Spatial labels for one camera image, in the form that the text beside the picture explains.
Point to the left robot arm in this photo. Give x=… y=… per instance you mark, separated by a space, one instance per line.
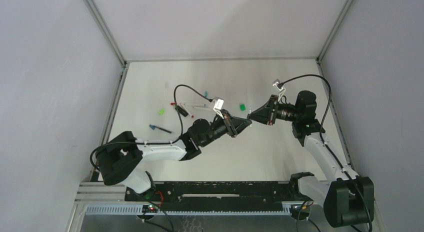
x=120 y=160

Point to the white pen teal end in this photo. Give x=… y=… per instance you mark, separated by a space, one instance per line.
x=195 y=104

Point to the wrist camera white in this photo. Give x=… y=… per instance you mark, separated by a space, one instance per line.
x=217 y=105
x=281 y=98

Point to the white pen blue end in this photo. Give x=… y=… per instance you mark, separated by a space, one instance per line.
x=202 y=108

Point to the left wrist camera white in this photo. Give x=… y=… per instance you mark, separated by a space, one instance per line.
x=217 y=105

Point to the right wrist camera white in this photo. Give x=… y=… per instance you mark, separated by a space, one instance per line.
x=281 y=98

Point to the white pen red end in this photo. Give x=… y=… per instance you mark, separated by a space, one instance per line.
x=187 y=110

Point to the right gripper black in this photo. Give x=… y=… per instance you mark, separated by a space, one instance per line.
x=272 y=109

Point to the blue black pen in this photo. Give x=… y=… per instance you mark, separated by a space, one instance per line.
x=154 y=127

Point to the small circuit board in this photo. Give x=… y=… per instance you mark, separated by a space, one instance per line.
x=149 y=209

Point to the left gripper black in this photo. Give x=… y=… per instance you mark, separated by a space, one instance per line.
x=228 y=123

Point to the black marker red cap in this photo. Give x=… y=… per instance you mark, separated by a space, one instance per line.
x=179 y=109

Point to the aluminium frame rails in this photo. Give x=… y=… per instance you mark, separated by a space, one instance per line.
x=116 y=208

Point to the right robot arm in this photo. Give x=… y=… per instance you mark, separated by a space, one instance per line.
x=346 y=197

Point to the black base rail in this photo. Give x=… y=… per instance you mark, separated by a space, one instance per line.
x=227 y=196

